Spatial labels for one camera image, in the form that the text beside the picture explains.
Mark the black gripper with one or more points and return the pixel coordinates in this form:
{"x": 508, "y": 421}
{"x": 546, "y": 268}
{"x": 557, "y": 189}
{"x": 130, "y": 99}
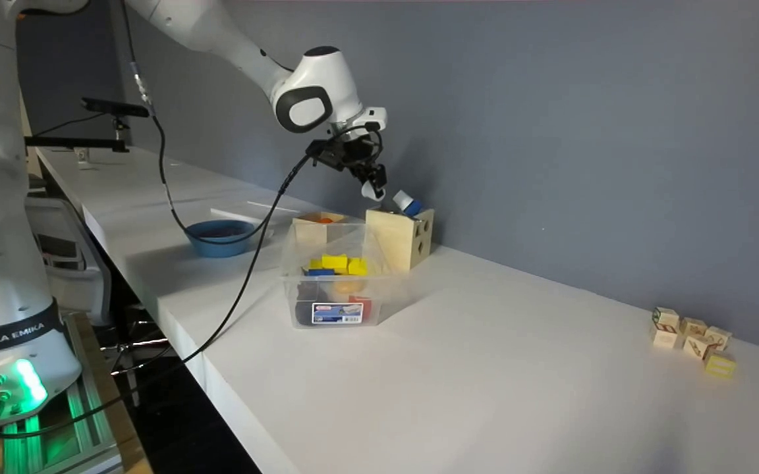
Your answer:
{"x": 365, "y": 151}

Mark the white plastic cap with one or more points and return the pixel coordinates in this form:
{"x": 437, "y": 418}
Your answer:
{"x": 371, "y": 189}
{"x": 405, "y": 197}

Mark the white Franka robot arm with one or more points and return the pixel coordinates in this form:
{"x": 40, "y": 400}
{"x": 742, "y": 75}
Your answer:
{"x": 2, "y": 263}

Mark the wooden shape sorter box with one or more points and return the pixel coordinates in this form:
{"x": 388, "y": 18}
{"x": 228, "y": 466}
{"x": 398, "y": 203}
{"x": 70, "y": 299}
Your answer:
{"x": 394, "y": 239}

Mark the small open wooden box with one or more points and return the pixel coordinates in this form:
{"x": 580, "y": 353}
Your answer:
{"x": 313, "y": 232}

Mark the blue plastic bowl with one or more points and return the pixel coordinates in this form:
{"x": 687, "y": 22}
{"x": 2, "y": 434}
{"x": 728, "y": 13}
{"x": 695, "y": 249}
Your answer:
{"x": 221, "y": 243}

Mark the white control box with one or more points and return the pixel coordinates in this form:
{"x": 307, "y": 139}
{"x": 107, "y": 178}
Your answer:
{"x": 72, "y": 263}

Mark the yellow toy piece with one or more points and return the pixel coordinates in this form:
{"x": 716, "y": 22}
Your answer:
{"x": 339, "y": 263}

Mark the clear plastic container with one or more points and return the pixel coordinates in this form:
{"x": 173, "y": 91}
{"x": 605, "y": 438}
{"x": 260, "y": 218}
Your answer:
{"x": 394, "y": 292}

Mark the small wooden letter block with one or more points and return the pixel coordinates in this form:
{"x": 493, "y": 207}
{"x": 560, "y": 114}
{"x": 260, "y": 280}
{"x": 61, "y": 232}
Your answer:
{"x": 695, "y": 330}
{"x": 666, "y": 341}
{"x": 721, "y": 338}
{"x": 666, "y": 320}
{"x": 696, "y": 349}

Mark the robot mounting platform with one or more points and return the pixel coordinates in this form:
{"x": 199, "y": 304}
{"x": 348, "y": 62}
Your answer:
{"x": 91, "y": 438}

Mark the yellowish wooden letter block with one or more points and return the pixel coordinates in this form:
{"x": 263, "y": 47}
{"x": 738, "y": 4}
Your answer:
{"x": 721, "y": 366}

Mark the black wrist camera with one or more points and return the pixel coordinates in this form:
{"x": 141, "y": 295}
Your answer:
{"x": 327, "y": 154}

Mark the black stereo camera bar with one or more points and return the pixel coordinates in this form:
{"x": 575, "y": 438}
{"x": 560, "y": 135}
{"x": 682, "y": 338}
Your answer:
{"x": 118, "y": 109}

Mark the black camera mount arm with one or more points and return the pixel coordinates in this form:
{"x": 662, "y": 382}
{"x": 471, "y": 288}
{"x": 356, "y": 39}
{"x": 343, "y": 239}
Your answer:
{"x": 72, "y": 139}

